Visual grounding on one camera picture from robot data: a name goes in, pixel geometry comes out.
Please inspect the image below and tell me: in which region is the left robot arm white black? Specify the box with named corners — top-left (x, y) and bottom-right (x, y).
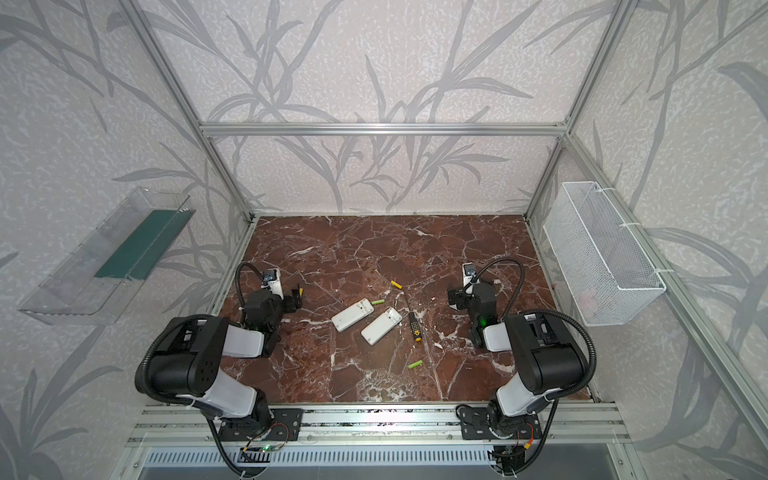
top-left (134, 262), bottom-right (304, 430)

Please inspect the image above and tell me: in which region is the white wire mesh basket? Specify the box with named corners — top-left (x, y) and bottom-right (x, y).
top-left (543, 181), bottom-right (666, 327)

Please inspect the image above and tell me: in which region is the black yellow screwdriver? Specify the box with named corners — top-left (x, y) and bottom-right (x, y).
top-left (403, 291), bottom-right (422, 343)

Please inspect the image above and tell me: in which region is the aluminium mounting rail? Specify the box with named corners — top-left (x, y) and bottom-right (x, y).
top-left (126, 400), bottom-right (631, 447)

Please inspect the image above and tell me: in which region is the white remote control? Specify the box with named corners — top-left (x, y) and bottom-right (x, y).
top-left (332, 299), bottom-right (374, 332)
top-left (361, 307), bottom-right (402, 346)

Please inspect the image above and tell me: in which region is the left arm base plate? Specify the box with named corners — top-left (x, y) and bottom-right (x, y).
top-left (218, 408), bottom-right (304, 442)

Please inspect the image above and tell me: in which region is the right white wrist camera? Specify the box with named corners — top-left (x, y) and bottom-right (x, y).
top-left (461, 263), bottom-right (477, 287)

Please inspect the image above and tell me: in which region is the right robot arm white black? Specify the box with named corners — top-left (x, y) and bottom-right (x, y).
top-left (447, 257), bottom-right (598, 431)

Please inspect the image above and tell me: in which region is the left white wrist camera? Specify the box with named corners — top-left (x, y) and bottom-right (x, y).
top-left (262, 268), bottom-right (284, 298)

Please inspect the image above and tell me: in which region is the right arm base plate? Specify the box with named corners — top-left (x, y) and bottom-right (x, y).
top-left (455, 403), bottom-right (543, 443)

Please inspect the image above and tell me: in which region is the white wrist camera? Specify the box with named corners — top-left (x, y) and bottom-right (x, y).
top-left (461, 263), bottom-right (477, 287)
top-left (262, 268), bottom-right (284, 298)

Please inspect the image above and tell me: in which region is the clear plastic wall bin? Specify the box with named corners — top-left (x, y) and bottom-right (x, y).
top-left (19, 187), bottom-right (195, 326)

